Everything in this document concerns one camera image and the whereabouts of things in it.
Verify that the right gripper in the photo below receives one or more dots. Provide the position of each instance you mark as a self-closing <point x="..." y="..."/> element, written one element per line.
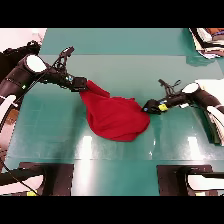
<point x="154" y="106"/>

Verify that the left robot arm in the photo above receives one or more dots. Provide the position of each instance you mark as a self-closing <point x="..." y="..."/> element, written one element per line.
<point x="18" y="78"/>

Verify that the white garment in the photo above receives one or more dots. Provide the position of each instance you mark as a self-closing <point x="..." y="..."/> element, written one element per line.
<point x="213" y="86"/>

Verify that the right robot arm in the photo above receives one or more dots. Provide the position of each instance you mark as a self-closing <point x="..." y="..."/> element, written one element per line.
<point x="203" y="96"/>

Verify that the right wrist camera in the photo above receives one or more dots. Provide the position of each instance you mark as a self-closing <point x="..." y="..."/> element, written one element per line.
<point x="168" y="87"/>

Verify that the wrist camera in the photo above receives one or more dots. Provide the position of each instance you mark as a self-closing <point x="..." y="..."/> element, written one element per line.
<point x="168" y="87"/>
<point x="63" y="56"/>

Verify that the red T-shirt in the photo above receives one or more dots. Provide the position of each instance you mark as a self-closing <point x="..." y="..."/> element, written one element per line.
<point x="115" y="118"/>

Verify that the heap of clothes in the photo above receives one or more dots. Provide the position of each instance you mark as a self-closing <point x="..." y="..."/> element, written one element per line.
<point x="208" y="43"/>

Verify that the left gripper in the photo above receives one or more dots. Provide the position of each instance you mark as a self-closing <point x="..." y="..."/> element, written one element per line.
<point x="79" y="84"/>

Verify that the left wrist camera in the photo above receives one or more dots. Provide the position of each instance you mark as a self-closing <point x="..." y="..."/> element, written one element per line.
<point x="63" y="56"/>

